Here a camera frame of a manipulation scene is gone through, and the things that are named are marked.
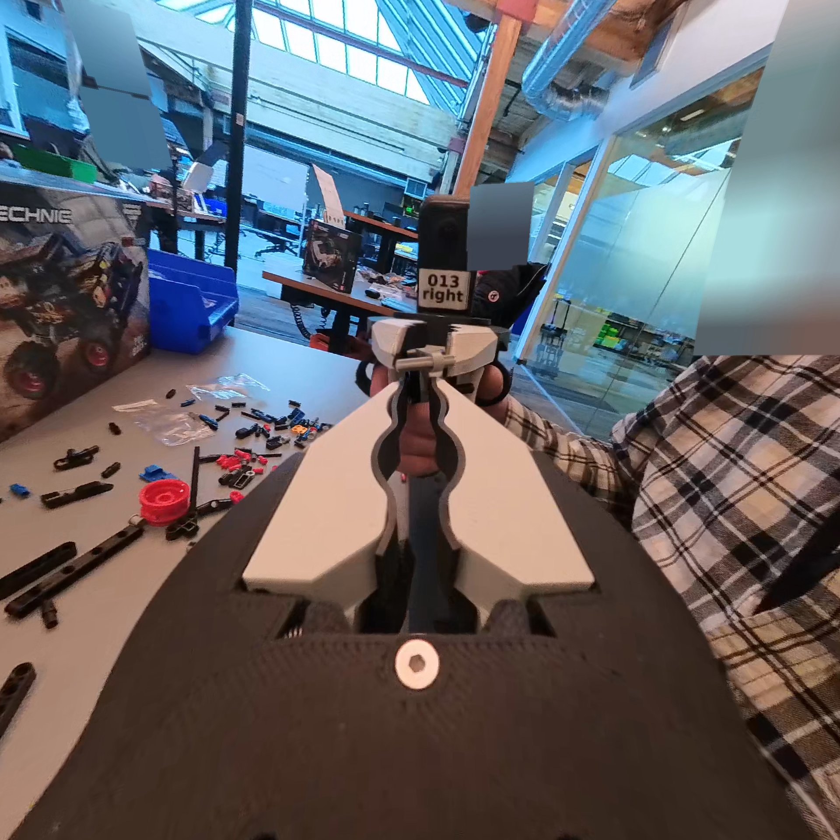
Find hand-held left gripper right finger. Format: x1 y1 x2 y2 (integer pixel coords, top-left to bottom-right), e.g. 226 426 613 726
423 379 596 634

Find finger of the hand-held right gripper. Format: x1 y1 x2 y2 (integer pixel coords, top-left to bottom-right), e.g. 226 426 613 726
448 326 500 389
369 318 427 383

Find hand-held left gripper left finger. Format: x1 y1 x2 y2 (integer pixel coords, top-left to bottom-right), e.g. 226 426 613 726
241 381 421 634

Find grey beam brick assembly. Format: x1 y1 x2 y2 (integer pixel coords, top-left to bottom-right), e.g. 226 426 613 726
395 348 458 404

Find grey desk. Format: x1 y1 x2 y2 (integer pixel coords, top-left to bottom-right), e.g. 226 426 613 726
0 325 395 834

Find person's right hand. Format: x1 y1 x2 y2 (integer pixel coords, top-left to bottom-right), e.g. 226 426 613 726
367 364 514 480

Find black wheeled cart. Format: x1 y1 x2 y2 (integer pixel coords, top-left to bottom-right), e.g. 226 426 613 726
535 298 572 378

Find wooden table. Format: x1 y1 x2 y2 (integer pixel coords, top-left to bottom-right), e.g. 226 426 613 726
262 268 421 342

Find black toy car box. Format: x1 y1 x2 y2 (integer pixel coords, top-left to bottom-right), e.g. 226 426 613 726
302 218 364 294

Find cardboard sheet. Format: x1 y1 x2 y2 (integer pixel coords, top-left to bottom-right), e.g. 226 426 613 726
308 164 347 228

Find wooden pillar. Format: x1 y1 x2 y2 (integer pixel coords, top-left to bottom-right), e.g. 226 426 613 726
453 13 521 198

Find large red wheel rim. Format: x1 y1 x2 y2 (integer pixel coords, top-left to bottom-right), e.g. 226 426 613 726
138 479 193 527

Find clear plastic bag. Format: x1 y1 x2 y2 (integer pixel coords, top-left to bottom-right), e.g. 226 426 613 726
113 398 219 448
187 373 271 403

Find white board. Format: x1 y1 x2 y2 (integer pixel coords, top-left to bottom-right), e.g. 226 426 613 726
241 144 309 221

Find blue open-front bin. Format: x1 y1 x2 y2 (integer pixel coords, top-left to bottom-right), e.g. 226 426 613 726
146 248 240 355

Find person's plaid shirt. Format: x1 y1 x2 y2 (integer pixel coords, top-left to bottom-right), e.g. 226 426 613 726
610 354 840 840

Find scattered toy brick pieces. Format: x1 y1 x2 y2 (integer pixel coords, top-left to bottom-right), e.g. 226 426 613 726
0 387 332 736

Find black toy truck box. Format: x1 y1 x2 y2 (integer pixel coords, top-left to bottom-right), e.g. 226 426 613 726
0 180 153 444

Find green crate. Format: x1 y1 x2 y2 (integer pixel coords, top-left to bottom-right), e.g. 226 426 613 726
13 144 99 182

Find silver air duct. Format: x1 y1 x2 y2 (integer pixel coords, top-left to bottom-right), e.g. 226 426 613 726
521 0 621 122

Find black steel post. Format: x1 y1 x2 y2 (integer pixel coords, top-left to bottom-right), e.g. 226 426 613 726
225 0 255 271

